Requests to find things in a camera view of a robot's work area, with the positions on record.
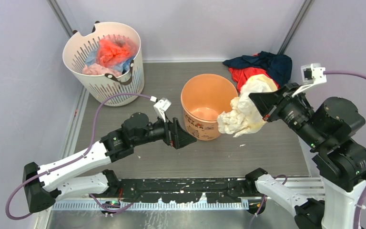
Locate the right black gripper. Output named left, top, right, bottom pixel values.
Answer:
left=247, top=79, right=323, bottom=146

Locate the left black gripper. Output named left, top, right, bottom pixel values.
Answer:
left=132, top=111, right=196, bottom=149

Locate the pale yellow trash bag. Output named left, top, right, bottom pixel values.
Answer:
left=217, top=74, right=278, bottom=137

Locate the orange plastic trash bin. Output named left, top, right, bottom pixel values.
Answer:
left=181, top=73, right=238, bottom=141

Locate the white slotted laundry basket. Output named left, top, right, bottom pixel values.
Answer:
left=62, top=21, right=144, bottom=107

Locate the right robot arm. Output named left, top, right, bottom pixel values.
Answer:
left=245, top=83, right=366, bottom=229

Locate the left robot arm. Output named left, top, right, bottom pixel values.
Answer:
left=23, top=113, right=197, bottom=213

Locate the red plastic trash bag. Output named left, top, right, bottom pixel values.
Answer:
left=96, top=34, right=138, bottom=68

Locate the pink plastic trash bag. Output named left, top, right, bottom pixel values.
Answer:
left=82, top=63, right=122, bottom=77

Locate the blue plastic trash bag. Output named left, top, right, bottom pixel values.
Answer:
left=85, top=49, right=133, bottom=74

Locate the navy blue cloth garment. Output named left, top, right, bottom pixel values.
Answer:
left=223, top=51, right=293, bottom=88

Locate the red cloth garment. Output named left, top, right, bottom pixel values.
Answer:
left=223, top=52, right=280, bottom=91

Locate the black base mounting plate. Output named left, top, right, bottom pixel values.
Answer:
left=94, top=178, right=263, bottom=204

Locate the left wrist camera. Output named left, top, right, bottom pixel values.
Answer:
left=153, top=98, right=172, bottom=123

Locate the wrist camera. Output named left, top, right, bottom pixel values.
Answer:
left=292, top=63, right=327, bottom=97
left=153, top=98, right=172, bottom=123

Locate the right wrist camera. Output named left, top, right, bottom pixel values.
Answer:
left=292, top=63, right=327, bottom=97

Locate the aluminium rail frame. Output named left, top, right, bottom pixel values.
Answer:
left=49, top=177, right=325, bottom=210

